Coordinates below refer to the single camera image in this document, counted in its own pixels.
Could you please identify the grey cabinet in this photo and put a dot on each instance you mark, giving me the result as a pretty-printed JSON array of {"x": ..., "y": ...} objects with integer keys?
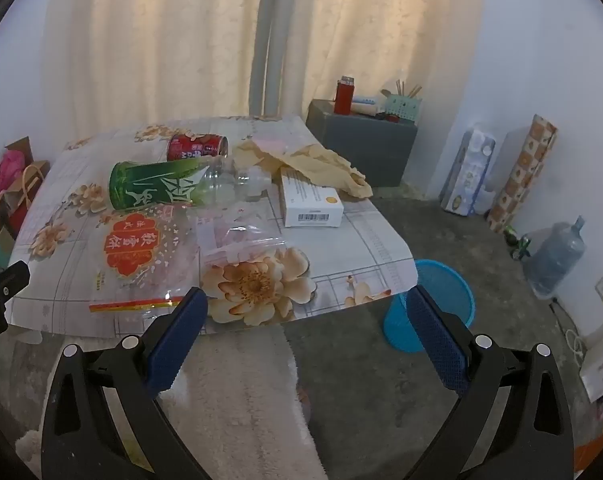
[{"x": 361, "y": 150}]

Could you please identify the clear snack bag red label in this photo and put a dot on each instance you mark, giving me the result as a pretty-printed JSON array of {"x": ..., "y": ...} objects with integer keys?
[{"x": 131, "y": 255}]

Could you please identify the wooden chopsticks bundle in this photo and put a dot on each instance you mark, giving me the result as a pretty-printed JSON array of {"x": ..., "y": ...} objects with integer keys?
[{"x": 411, "y": 90}]

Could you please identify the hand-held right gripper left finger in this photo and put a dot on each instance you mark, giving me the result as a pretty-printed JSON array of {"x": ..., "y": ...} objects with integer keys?
[{"x": 176, "y": 340}]

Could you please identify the large clear water jug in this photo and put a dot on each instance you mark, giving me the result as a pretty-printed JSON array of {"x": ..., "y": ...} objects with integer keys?
[{"x": 551, "y": 260}]

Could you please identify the red cartoon drink can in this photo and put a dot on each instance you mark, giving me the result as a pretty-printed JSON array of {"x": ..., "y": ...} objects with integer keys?
[{"x": 191, "y": 147}]

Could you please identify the orange paper bag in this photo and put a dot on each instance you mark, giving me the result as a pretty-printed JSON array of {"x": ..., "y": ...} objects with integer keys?
[{"x": 591, "y": 455}]

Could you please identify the red round lid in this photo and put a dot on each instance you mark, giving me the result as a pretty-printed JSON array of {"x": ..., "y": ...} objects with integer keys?
[{"x": 390, "y": 117}]

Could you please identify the pink plush item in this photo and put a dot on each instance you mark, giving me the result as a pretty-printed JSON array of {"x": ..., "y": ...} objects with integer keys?
[{"x": 4, "y": 170}]

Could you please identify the green glass bottle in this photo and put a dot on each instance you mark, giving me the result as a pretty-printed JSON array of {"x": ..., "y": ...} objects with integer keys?
[{"x": 510, "y": 236}]

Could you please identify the green label plastic bottle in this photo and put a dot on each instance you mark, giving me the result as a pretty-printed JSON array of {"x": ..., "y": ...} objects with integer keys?
[{"x": 151, "y": 185}]

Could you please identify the tissue paper pack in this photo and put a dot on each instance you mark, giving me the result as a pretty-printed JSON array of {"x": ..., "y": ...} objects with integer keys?
[{"x": 469, "y": 170}]

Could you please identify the floral tablecloth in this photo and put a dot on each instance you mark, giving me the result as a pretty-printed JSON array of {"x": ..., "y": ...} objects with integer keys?
[{"x": 356, "y": 240}]

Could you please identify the white blue packet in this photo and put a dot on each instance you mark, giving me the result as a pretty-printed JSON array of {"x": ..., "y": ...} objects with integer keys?
[{"x": 366, "y": 99}]

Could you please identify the green utensil basket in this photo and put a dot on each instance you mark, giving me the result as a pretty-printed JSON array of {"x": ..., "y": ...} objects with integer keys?
[{"x": 404, "y": 110}]

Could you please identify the blue plastic basket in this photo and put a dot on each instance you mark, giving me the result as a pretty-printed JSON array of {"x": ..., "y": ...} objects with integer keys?
[{"x": 451, "y": 290}]

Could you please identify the wooden rolling pin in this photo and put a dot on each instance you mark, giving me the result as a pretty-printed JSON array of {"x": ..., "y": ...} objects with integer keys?
[{"x": 366, "y": 109}]

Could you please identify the brown paper bag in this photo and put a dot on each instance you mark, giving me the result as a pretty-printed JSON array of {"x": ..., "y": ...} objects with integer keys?
[{"x": 29, "y": 185}]

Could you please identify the patterned wallpaper roll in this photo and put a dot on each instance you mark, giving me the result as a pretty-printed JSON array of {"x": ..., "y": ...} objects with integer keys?
[{"x": 524, "y": 175}]

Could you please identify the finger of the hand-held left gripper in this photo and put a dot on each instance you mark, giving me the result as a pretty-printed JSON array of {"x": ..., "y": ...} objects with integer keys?
[{"x": 11, "y": 277}]

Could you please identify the beige cloth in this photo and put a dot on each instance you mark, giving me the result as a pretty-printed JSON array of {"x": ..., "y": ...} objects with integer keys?
[{"x": 326, "y": 165}]

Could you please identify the white water dispenser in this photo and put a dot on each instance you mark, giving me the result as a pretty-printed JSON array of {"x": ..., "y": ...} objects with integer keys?
[{"x": 601, "y": 375}]

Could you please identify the cream curtain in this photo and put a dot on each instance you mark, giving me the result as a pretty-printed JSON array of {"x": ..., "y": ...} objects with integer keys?
[
  {"x": 156, "y": 35},
  {"x": 371, "y": 25}
]

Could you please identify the red thermos flask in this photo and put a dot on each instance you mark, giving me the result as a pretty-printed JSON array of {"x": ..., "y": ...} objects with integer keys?
[{"x": 343, "y": 97}]

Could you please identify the white box with yellow side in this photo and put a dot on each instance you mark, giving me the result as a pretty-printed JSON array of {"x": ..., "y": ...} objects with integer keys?
[{"x": 306, "y": 205}]

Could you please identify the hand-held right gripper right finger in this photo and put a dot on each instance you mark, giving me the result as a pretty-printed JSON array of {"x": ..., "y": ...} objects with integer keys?
[{"x": 439, "y": 340}]

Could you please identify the clear plastic container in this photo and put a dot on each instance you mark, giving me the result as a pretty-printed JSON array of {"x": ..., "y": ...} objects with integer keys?
[{"x": 256, "y": 182}]

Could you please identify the clear plastic bag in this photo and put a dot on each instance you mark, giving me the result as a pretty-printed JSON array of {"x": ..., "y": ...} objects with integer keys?
[{"x": 241, "y": 240}]

